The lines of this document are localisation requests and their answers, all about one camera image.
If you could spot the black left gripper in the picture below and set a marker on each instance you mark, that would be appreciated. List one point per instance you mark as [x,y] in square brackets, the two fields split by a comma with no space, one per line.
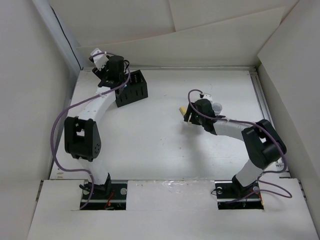
[100,73]

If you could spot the black slotted organizer box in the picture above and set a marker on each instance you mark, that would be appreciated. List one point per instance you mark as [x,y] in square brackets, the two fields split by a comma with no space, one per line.
[136,89]

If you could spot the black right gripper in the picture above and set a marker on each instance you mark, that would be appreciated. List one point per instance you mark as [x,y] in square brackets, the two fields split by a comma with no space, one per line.
[191,108]

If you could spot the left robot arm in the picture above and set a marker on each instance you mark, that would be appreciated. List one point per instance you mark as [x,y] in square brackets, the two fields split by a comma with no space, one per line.
[81,134]

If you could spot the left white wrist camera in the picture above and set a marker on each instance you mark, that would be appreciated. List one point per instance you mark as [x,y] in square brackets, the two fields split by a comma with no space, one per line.
[99,58]

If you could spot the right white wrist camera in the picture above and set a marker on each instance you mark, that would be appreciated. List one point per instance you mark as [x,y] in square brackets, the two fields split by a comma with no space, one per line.
[206,96]

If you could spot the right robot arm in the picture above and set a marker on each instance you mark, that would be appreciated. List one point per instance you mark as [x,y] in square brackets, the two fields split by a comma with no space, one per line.
[263,144]

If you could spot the white foam board backdrop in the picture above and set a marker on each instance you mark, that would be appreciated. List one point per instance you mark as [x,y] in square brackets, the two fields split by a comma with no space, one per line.
[232,42]

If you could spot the yellow highlighter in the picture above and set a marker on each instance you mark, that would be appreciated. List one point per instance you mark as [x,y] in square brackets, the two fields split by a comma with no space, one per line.
[183,110]

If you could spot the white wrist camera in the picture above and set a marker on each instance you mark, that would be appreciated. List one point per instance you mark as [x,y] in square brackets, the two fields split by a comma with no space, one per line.
[206,96]
[99,58]

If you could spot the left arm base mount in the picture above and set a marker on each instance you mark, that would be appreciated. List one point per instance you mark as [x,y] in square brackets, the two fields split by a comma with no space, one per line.
[114,199]

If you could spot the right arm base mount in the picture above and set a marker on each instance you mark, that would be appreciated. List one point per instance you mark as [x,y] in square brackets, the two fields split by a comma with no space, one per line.
[231,198]

